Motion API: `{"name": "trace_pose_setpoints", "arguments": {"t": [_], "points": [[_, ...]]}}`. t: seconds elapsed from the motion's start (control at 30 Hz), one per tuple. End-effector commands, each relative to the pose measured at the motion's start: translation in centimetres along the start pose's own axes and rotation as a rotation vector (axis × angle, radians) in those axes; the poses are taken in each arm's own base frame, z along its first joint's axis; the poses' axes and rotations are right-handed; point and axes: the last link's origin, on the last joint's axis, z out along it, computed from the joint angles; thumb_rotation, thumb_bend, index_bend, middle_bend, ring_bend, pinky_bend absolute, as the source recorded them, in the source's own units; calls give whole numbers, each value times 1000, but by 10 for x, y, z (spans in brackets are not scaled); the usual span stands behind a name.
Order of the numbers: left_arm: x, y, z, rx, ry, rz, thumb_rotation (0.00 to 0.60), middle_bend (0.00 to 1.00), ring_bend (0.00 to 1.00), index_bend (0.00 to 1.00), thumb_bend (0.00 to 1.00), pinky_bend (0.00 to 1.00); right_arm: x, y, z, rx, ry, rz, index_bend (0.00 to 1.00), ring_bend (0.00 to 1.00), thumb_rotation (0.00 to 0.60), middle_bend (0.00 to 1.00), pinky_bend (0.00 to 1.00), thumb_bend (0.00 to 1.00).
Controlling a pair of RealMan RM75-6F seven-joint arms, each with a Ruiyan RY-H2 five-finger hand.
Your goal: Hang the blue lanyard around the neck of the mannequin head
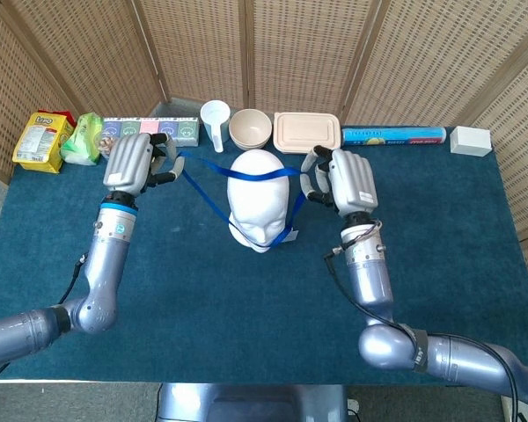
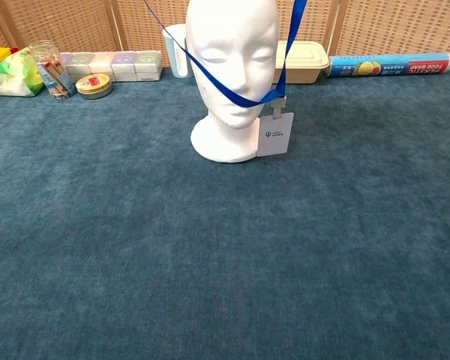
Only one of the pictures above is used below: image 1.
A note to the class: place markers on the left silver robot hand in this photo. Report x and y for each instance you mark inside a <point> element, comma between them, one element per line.
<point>129,162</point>

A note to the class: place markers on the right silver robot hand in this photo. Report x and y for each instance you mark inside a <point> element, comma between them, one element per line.
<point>352,180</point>

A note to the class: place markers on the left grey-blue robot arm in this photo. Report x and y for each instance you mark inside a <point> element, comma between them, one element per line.
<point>110,250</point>

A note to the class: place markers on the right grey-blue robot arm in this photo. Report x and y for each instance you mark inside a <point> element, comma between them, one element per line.
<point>369,281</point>

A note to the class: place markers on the clear jar with sticks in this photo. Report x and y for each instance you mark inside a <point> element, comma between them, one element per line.
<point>104,145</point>

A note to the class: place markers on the green pastel cube box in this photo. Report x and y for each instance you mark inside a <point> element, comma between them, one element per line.
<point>129,126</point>
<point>188,131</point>

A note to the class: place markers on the purple pastel cube box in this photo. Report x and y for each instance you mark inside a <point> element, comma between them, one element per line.
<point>168,126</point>
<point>111,127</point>

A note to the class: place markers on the pink pastel cube box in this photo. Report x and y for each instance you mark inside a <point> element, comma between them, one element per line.
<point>148,126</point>

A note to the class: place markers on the green white plastic bag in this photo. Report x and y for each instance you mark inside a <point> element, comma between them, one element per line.
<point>81,140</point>

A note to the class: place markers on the blue plastic food wrap roll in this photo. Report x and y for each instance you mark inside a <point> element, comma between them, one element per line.
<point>391,136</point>

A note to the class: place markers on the beige lidded lunch box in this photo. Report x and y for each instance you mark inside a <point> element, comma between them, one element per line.
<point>305,132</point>

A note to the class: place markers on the yellow Lipo snack bag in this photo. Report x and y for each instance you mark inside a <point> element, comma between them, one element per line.
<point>37,140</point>

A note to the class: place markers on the white foam mannequin head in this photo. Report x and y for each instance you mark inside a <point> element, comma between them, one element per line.
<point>257,198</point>

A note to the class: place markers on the beige bowl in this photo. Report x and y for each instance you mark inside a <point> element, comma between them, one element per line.
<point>250,127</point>

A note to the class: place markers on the white rectangular box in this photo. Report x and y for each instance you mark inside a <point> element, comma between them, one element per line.
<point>470,140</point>

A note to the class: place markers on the woven rattan folding screen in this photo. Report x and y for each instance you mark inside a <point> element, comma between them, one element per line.
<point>290,53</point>

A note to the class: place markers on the teal table cloth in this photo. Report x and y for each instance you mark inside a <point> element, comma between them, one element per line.
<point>202,285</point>

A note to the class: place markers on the grey robot torso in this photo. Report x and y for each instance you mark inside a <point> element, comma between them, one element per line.
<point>246,402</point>

